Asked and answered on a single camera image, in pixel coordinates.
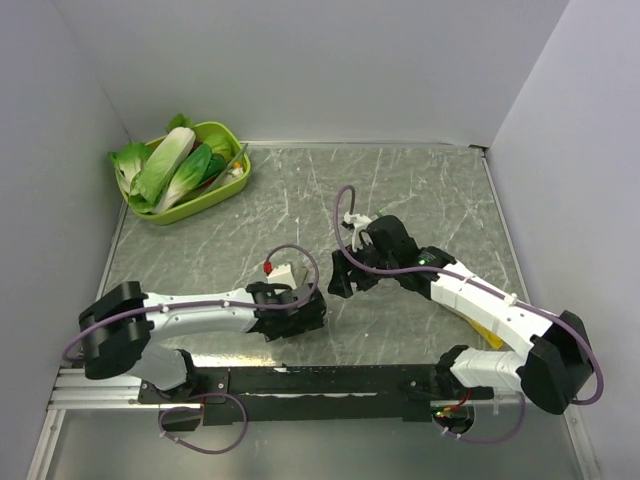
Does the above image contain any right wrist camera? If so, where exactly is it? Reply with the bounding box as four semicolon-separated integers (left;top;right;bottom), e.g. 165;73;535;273
342;212;372;252

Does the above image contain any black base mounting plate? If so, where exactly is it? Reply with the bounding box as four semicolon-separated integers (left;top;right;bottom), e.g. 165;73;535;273
138;364;494;426

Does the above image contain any beige remote control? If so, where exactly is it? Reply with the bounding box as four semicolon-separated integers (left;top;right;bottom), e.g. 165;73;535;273
298;268;309;285

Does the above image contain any yellow napa cabbage toy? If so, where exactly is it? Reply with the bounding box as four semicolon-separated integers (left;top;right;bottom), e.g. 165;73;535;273
468;320;504;350

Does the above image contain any green lettuce leaf left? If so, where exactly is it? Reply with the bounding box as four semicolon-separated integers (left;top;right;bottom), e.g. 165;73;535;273
108;142;152;194

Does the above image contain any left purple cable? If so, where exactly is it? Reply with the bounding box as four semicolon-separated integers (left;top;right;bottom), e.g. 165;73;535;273
61;243;321;455

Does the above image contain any green plastic basket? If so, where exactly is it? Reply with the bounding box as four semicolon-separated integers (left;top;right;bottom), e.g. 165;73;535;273
118;114;251;226

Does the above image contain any long white green cabbage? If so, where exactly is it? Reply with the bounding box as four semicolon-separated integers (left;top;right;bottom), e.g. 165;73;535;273
130;127;196;203

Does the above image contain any aluminium rail frame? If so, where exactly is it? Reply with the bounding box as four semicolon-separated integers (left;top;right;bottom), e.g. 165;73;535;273
41;143;601;479

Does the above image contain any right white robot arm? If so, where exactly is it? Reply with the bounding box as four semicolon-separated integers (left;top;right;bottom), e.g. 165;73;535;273
328;213;595;415

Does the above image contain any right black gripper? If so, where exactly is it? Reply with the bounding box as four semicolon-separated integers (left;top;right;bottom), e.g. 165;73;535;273
327;236;398;298

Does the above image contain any green bok choy right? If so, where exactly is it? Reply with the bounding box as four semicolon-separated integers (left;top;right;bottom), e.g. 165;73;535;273
152;144;212;214

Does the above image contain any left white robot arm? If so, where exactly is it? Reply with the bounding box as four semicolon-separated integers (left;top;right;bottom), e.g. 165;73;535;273
79;281;327;402

